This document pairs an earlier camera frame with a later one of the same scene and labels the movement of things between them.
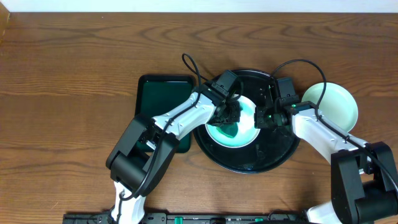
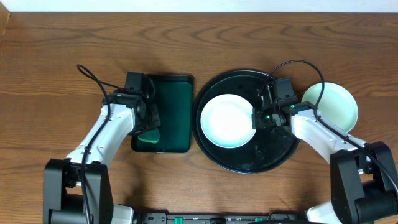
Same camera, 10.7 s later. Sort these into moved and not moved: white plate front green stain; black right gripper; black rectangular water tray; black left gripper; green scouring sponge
Moved: green scouring sponge; black left gripper
Not moved: black rectangular water tray; white plate front green stain; black right gripper
